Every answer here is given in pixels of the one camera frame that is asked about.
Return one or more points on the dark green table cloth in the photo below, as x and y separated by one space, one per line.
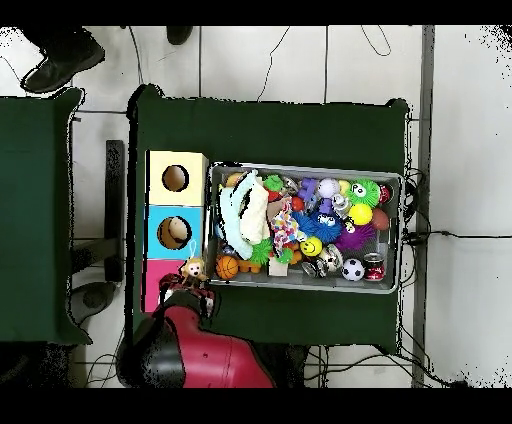
40 140
300 132

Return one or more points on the green spiky googly-eyed ball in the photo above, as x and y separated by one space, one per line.
368 196

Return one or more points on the cream waffle cloth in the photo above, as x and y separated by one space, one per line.
254 216

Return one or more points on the yellow ball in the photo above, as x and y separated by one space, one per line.
311 246
361 214

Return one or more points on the mint waffle cloth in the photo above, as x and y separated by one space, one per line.
232 224

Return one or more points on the wooden box with three holes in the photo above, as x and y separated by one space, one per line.
176 160

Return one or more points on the colourful patterned cloth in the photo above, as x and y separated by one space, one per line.
284 228

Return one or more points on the purple spiky googly-eyed toy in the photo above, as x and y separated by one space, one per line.
356 236

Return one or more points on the brown monkey plush toy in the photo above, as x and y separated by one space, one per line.
194 270

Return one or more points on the small soccer ball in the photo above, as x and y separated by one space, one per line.
352 270

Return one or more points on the small orange basketball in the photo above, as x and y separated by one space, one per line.
226 267

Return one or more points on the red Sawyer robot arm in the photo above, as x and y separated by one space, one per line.
216 360

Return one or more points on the blue spiky ball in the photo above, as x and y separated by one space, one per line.
330 230

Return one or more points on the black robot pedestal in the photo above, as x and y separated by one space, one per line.
288 364

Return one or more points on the person's foot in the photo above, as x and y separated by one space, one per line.
64 64
179 34

